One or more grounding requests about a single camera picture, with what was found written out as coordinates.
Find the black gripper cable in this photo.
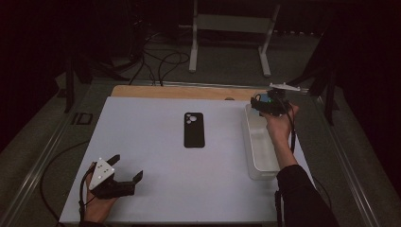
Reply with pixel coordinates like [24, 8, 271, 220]
[273, 99, 333, 227]
[78, 166, 96, 223]

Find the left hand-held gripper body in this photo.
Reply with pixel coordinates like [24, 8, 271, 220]
[88, 157, 136, 200]

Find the person's left hand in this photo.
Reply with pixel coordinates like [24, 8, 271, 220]
[84, 161, 120, 223]

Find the white table board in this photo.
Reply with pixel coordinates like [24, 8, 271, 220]
[59, 96, 328, 225]

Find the black tripod stand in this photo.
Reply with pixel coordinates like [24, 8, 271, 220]
[63, 55, 131, 114]
[273, 29, 340, 126]

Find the wooden table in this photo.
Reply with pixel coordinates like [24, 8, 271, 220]
[111, 84, 272, 102]

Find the black phone case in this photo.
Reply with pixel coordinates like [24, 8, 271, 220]
[183, 112, 206, 148]

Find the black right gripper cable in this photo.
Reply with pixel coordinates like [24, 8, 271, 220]
[273, 99, 333, 227]

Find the white metal stand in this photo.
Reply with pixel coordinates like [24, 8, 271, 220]
[178, 0, 282, 79]

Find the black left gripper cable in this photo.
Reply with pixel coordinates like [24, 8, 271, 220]
[78, 166, 96, 223]

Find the bundle of black floor cables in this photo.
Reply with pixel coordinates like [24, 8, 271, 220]
[128, 29, 191, 87]

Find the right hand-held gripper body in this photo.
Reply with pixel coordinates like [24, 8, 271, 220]
[262, 81, 302, 117]

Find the long black cable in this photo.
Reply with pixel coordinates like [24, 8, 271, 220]
[39, 140, 91, 223]

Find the white plastic tray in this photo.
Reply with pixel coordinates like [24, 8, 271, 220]
[241, 103, 285, 182]

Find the metal floor rail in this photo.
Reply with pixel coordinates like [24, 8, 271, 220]
[0, 91, 93, 227]
[311, 94, 381, 227]

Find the person's right hand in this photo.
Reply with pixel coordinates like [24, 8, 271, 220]
[262, 103, 300, 142]

